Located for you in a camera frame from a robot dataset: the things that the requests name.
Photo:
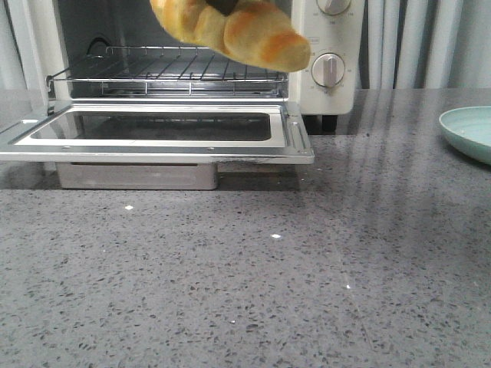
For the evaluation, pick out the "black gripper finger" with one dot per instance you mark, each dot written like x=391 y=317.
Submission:
x=226 y=7

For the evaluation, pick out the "golden croissant bread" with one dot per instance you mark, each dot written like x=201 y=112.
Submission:
x=256 y=33

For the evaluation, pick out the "glass oven door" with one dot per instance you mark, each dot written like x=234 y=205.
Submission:
x=134 y=144

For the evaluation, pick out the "upper oven control knob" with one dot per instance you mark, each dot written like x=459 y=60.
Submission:
x=333 y=7

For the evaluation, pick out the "oven control knob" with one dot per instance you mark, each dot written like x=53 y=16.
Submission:
x=333 y=7
x=328 y=70

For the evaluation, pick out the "lower oven control knob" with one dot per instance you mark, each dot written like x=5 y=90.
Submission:
x=328 y=70

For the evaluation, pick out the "white Toshiba toaster oven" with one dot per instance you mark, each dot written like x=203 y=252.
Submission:
x=72 y=29

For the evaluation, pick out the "grey striped curtain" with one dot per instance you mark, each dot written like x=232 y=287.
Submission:
x=405 y=44

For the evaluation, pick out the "light green plate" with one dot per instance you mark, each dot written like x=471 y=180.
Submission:
x=467 y=129

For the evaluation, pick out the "metal oven wire rack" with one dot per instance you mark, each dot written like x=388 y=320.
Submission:
x=165 y=72

